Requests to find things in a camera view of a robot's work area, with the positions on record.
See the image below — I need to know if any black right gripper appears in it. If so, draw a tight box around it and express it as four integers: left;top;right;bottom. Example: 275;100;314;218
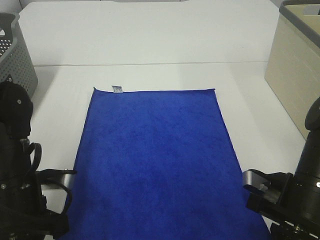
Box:
242;169;320;240

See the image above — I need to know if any beige storage bin grey rim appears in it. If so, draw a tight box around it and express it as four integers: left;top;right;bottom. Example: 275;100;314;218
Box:
264;0;320;138

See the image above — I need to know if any blue microfibre towel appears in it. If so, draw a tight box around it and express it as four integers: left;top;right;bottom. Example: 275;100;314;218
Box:
63;89;271;240

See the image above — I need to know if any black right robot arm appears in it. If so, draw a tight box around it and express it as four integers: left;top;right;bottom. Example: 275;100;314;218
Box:
242;99;320;240

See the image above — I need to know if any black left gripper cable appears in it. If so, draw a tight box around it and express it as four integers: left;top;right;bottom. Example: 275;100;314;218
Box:
24;142;73;216

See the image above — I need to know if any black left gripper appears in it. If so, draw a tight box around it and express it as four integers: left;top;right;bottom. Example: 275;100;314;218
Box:
0;139;77;240

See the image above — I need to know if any grey perforated plastic basket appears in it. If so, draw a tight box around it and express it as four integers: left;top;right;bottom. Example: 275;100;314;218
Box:
0;12;38;97

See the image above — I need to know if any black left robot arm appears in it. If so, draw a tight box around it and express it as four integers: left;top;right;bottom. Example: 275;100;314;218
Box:
0;81;77;240

